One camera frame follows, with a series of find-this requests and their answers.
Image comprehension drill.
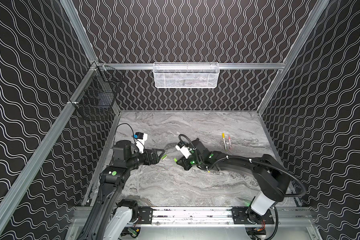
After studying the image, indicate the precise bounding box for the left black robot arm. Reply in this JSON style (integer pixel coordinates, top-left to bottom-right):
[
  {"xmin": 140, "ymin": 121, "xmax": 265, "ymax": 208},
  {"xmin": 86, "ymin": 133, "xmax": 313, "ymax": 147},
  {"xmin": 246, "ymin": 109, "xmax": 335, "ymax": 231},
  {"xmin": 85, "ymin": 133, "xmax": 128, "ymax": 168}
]
[{"xmin": 77, "ymin": 140, "xmax": 165, "ymax": 240}]

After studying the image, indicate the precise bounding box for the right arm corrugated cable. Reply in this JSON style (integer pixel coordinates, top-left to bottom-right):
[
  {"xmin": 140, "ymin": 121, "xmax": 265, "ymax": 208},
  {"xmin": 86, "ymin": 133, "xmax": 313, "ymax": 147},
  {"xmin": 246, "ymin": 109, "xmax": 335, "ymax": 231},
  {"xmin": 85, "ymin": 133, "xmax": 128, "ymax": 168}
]
[{"xmin": 178, "ymin": 133, "xmax": 307, "ymax": 199}]

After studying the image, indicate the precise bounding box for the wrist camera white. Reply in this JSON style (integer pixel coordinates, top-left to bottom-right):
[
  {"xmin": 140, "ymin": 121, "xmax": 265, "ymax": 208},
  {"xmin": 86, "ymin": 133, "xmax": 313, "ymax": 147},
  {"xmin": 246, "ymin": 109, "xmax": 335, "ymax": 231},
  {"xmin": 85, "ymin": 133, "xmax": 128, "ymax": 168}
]
[
  {"xmin": 175, "ymin": 142, "xmax": 192, "ymax": 159},
  {"xmin": 134, "ymin": 132, "xmax": 148, "ymax": 154}
]

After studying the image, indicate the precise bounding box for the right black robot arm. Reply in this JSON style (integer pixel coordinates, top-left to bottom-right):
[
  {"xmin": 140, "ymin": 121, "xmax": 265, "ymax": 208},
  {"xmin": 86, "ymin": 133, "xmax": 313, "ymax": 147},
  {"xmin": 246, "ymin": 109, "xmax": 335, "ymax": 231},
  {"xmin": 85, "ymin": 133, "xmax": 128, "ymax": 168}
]
[{"xmin": 175, "ymin": 139, "xmax": 291, "ymax": 224}]

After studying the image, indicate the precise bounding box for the white mesh wall basket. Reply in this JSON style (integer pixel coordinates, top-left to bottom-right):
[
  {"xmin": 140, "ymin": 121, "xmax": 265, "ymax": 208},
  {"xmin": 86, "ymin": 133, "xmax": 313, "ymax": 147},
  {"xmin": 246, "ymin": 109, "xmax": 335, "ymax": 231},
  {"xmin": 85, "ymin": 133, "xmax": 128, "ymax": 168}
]
[{"xmin": 153, "ymin": 62, "xmax": 220, "ymax": 89}]

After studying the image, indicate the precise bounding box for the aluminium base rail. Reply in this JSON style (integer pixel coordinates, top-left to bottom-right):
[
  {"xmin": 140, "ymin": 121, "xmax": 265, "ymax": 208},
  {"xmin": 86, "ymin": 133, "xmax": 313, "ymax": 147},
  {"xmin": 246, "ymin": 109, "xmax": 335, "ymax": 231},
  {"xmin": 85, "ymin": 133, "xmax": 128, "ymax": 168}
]
[{"xmin": 71, "ymin": 206, "xmax": 314, "ymax": 227}]

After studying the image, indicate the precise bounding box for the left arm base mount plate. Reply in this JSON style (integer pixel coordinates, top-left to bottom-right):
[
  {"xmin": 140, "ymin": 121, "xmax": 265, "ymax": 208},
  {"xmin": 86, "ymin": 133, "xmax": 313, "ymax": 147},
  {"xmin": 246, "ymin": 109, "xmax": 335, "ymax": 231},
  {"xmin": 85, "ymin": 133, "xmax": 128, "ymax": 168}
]
[{"xmin": 130, "ymin": 207, "xmax": 154, "ymax": 225}]

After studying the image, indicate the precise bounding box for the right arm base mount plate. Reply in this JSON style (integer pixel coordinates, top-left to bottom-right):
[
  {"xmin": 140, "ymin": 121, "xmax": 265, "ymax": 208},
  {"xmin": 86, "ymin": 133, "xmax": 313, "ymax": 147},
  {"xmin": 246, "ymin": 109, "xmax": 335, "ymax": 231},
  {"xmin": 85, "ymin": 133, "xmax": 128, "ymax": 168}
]
[{"xmin": 232, "ymin": 207, "xmax": 275, "ymax": 226}]

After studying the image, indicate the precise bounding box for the black wire wall basket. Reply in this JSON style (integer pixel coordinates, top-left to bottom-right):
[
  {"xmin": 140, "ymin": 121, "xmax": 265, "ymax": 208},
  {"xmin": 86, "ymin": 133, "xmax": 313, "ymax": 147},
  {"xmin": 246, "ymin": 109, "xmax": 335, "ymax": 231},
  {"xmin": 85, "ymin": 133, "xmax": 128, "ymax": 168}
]
[{"xmin": 74, "ymin": 66, "xmax": 125, "ymax": 122}]

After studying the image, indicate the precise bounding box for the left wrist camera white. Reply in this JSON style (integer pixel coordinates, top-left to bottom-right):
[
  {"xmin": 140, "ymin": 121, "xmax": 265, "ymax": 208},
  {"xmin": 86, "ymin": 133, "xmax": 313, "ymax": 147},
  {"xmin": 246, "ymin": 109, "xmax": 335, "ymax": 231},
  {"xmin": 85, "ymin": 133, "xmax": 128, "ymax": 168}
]
[{"xmin": 134, "ymin": 132, "xmax": 148, "ymax": 154}]

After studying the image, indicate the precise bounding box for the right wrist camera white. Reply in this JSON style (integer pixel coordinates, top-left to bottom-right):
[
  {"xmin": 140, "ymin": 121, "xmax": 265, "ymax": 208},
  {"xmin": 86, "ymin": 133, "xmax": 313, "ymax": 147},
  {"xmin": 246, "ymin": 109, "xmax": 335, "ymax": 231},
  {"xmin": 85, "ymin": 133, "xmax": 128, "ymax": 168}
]
[{"xmin": 175, "ymin": 142, "xmax": 192, "ymax": 159}]

